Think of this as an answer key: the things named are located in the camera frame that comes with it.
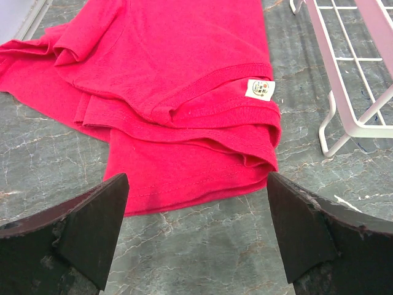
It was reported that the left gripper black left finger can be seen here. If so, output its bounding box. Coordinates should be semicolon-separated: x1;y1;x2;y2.
1;173;129;294

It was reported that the white wire dish rack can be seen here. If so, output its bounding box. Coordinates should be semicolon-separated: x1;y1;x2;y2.
289;1;392;159

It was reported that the red folded t-shirt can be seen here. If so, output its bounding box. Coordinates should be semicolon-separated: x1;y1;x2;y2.
1;1;281;216

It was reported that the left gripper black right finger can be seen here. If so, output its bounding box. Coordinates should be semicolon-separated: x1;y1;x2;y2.
267;172;392;294

